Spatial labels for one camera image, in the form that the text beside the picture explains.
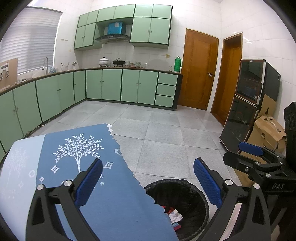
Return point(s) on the white cooking pot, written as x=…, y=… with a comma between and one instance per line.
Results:
x=103, y=62

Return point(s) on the black range hood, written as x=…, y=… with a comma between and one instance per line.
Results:
x=112, y=38

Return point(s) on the black wok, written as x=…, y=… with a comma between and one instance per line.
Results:
x=119, y=62

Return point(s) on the cardboard box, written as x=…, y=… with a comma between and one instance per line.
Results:
x=266, y=132

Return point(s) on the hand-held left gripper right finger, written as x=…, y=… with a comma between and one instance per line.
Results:
x=205, y=183

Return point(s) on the black glass-front cabinet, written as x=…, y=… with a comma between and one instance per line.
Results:
x=240, y=120

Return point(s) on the metal faucet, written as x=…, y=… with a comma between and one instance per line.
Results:
x=47, y=68

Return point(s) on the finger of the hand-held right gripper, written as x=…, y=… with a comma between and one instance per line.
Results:
x=240, y=162
x=251, y=148

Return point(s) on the green wall cabinets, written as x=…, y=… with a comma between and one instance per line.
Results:
x=150, y=30

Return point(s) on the black trash bin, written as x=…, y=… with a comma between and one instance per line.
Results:
x=161, y=192

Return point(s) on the blue tree-print table mat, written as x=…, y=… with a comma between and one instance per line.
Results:
x=129, y=185

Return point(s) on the white window blind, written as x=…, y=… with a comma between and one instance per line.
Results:
x=30, y=41

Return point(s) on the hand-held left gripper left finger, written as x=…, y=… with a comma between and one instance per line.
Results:
x=89, y=183

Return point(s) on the white paper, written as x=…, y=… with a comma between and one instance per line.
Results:
x=175, y=215

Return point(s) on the light blue tablecloth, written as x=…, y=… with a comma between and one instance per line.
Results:
x=20, y=166

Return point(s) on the green base cabinets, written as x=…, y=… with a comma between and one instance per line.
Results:
x=111, y=85

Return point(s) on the plain wooden door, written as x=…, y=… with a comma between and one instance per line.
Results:
x=229, y=88

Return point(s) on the flat cardboard sheet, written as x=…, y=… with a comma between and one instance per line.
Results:
x=268, y=104

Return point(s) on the green thermos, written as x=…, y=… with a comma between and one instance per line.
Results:
x=177, y=64

